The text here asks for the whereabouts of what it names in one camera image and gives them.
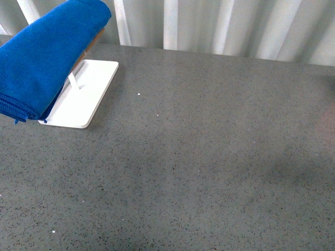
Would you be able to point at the white curtain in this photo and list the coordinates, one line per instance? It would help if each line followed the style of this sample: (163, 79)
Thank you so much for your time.
(292, 31)

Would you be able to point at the blue microfiber cloth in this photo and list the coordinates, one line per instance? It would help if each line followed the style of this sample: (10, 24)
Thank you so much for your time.
(36, 62)

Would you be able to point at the white towel rack stand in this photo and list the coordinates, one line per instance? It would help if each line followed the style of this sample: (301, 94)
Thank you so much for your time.
(82, 92)

